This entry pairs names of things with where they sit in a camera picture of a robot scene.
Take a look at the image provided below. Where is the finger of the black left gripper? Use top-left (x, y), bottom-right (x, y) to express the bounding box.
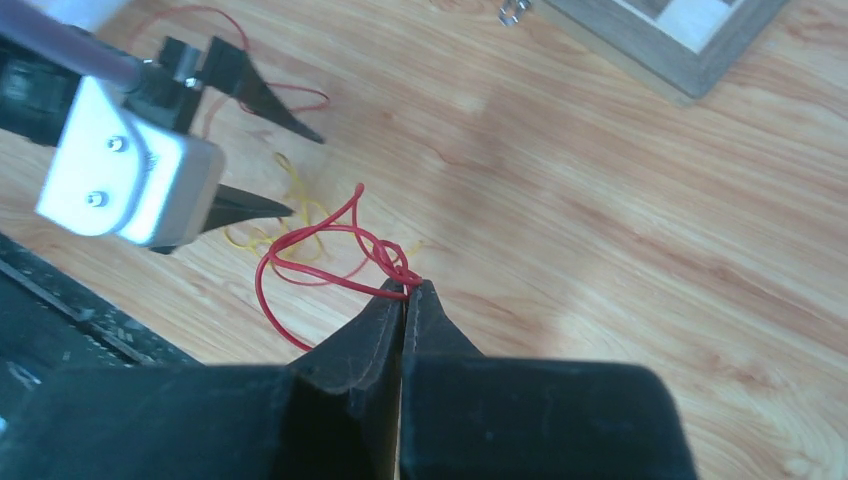
top-left (201, 36), bottom-right (325, 144)
top-left (148, 184), bottom-right (295, 255)

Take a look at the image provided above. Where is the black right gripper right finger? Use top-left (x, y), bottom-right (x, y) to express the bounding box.
top-left (400, 281), bottom-right (697, 479)

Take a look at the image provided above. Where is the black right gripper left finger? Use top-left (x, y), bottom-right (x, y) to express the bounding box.
top-left (1, 280), bottom-right (405, 479)

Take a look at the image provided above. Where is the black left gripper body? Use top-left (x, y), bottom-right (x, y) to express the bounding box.
top-left (122, 37), bottom-right (203, 133)

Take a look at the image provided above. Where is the yellow cable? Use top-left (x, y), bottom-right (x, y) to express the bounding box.
top-left (223, 152), bottom-right (425, 263)

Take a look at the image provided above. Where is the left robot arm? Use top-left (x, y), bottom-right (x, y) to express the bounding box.
top-left (1, 37), bottom-right (322, 254)

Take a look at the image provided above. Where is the small metal chessboard latch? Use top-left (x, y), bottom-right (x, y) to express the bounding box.
top-left (498, 0), bottom-right (532, 27)

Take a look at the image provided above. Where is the wooden chessboard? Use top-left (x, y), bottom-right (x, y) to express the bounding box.
top-left (532, 0), bottom-right (785, 106)

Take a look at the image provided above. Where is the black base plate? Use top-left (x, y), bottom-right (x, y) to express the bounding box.
top-left (1, 235), bottom-right (198, 429)

